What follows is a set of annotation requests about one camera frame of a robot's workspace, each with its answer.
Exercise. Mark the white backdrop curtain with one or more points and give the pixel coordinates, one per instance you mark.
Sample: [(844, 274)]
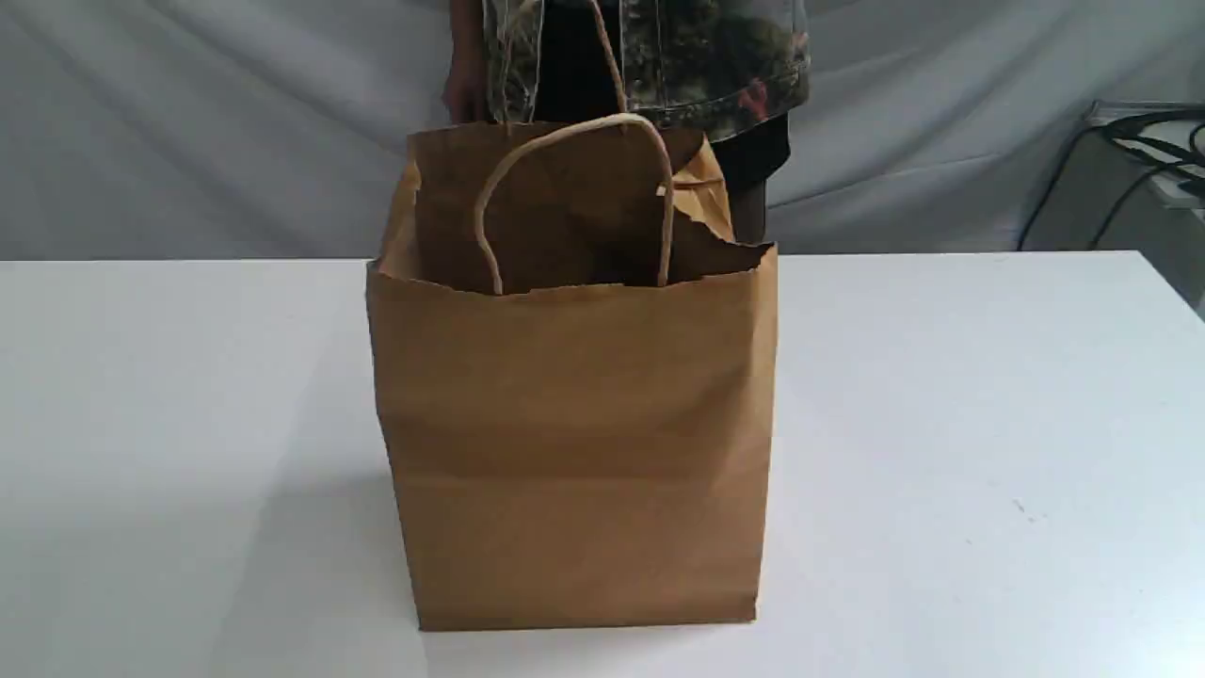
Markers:
[(230, 129)]

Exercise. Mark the person's bare right forearm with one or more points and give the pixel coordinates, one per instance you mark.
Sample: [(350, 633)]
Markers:
[(467, 29)]

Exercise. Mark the brown paper bag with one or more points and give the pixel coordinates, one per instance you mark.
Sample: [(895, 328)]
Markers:
[(574, 365)]

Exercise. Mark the grey side table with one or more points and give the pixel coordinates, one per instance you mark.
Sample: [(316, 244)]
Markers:
[(1130, 178)]

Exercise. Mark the person's right hand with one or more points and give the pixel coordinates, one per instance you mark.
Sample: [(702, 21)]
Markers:
[(465, 91)]

